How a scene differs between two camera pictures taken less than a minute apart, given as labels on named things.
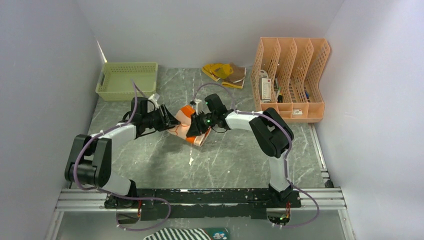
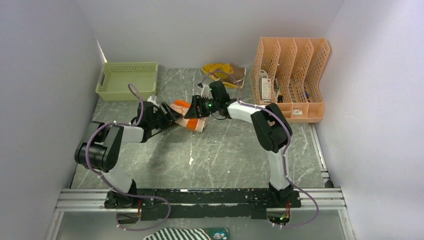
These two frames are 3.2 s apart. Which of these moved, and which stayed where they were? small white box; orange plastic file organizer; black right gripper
Moved: black right gripper
Stayed: orange plastic file organizer; small white box
